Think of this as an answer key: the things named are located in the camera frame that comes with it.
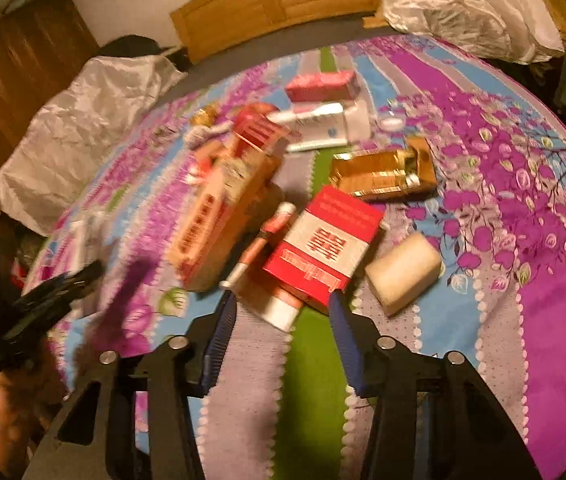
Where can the gold foil box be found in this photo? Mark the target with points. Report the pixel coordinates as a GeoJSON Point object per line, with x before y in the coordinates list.
{"type": "Point", "coordinates": [383, 172]}

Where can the white capped tube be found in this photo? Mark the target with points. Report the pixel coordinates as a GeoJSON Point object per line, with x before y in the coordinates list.
{"type": "Point", "coordinates": [278, 310]}

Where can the wooden headboard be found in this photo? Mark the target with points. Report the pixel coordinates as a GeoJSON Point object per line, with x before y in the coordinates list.
{"type": "Point", "coordinates": [273, 5]}

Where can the small white round lid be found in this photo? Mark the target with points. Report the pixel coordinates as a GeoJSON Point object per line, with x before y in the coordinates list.
{"type": "Point", "coordinates": [391, 123]}

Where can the long orange printed box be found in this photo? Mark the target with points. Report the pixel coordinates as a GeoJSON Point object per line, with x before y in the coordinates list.
{"type": "Point", "coordinates": [218, 220]}

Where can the pink box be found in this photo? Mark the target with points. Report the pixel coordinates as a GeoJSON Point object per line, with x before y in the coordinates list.
{"type": "Point", "coordinates": [320, 86]}

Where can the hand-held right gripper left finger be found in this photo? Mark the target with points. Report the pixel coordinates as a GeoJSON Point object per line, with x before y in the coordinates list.
{"type": "Point", "coordinates": [219, 340]}

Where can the gold candy wrapper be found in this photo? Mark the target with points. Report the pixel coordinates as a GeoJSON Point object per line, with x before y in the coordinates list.
{"type": "Point", "coordinates": [205, 115]}

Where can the person's left forearm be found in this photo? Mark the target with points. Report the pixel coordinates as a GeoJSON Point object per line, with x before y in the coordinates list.
{"type": "Point", "coordinates": [0, 450]}

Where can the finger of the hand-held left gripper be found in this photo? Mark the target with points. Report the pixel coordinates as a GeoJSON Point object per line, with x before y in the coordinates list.
{"type": "Point", "coordinates": [60, 285]}

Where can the red and white box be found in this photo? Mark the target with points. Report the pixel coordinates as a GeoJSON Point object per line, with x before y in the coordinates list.
{"type": "Point", "coordinates": [320, 247]}

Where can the white satin pillow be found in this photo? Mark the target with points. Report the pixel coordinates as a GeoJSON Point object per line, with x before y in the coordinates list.
{"type": "Point", "coordinates": [78, 125]}

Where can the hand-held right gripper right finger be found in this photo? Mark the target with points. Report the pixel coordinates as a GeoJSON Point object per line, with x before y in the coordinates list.
{"type": "Point", "coordinates": [348, 345]}

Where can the cream foam block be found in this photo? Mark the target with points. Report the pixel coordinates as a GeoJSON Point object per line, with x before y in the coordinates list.
{"type": "Point", "coordinates": [403, 272]}

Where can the large white satin quilt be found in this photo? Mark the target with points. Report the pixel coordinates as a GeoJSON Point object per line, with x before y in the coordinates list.
{"type": "Point", "coordinates": [463, 5]}

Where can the red white tube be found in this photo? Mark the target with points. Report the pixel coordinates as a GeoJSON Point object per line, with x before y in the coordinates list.
{"type": "Point", "coordinates": [265, 240]}

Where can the floral striped bed sheet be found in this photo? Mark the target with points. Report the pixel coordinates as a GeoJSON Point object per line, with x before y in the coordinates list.
{"type": "Point", "coordinates": [513, 310]}

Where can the black clothing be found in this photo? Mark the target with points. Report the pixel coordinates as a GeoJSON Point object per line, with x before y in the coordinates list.
{"type": "Point", "coordinates": [138, 46]}

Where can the brown wooden wardrobe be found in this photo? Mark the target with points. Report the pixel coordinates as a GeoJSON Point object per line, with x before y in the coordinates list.
{"type": "Point", "coordinates": [18, 70]}

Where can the white toothpaste box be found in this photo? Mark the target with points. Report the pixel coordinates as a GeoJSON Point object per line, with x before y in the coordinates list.
{"type": "Point", "coordinates": [323, 127]}

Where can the person's left hand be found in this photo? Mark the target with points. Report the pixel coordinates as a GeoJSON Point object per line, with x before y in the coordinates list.
{"type": "Point", "coordinates": [23, 390]}

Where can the grey mattress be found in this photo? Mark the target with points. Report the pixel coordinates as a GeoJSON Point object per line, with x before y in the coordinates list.
{"type": "Point", "coordinates": [243, 67]}

